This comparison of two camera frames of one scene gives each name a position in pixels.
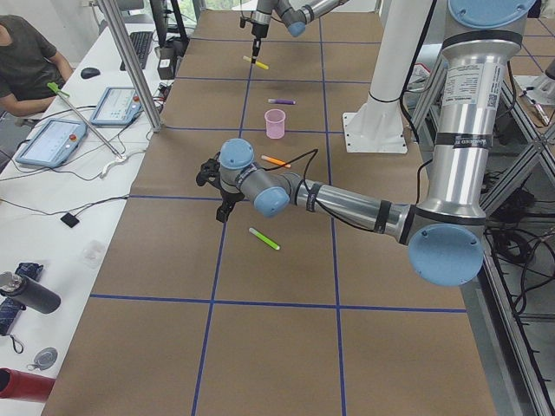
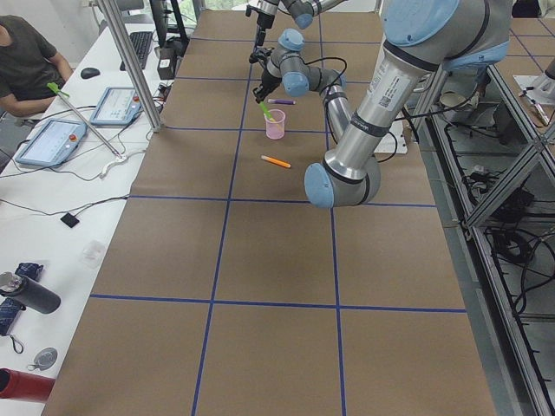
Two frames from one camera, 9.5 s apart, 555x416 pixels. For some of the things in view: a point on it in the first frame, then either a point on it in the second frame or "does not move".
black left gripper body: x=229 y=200 -> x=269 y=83
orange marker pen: x=274 y=160 does not move
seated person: x=28 y=63 does not move
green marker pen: x=263 y=237 -> x=266 y=112
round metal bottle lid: x=44 y=359 does not move
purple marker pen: x=282 y=101 does not move
